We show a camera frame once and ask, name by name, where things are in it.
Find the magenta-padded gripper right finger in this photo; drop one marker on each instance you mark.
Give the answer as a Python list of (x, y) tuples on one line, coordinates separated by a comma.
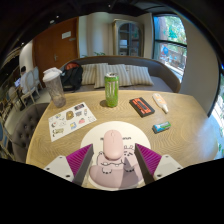
[(165, 165)]

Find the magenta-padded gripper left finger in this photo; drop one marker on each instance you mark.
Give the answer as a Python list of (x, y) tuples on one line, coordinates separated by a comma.
[(61, 166)]

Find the pink computer mouse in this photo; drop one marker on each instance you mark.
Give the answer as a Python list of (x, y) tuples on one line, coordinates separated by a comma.
[(114, 145)]

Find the white hippo print mouse pad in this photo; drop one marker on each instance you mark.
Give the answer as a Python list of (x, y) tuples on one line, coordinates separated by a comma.
[(111, 175)]

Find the green and blue gum packet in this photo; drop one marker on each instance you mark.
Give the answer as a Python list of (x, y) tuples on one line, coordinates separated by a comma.
[(161, 127)]

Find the white sticker sheet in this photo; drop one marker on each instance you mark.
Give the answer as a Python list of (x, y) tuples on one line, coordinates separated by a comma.
[(71, 120)]

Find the grey tufted chair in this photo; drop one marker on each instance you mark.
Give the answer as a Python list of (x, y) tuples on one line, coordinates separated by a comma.
[(28, 128)]

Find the black and orange box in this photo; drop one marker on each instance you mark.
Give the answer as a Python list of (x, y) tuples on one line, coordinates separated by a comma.
[(142, 107)]

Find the white and orange tube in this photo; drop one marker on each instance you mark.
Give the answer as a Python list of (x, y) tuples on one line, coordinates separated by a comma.
[(160, 102)]

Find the dark framed window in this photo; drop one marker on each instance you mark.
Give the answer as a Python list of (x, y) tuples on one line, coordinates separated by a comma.
[(219, 116), (170, 43)]

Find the clear shaker bottle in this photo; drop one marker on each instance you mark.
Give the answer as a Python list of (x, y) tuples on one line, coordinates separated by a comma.
[(55, 88)]

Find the white dining chair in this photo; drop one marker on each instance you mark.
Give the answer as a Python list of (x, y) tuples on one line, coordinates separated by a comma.
[(30, 85)]

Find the black backpack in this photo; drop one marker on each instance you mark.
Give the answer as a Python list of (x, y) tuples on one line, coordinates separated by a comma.
[(71, 77)]

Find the grey curved sofa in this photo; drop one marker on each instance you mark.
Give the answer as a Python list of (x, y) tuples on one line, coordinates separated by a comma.
[(161, 75)]

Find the green drink can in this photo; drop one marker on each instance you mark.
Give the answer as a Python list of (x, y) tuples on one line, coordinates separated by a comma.
[(111, 91)]

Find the striped cushion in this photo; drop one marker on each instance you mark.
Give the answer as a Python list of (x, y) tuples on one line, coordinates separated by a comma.
[(88, 74), (124, 75), (141, 75)]

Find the person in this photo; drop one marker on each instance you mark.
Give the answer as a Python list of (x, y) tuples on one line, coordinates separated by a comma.
[(22, 78)]

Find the brown wooden door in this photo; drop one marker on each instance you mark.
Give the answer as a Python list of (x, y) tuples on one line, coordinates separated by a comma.
[(53, 46)]

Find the arched glass door cabinet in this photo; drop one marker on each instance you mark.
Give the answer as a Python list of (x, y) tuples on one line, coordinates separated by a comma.
[(128, 38)]

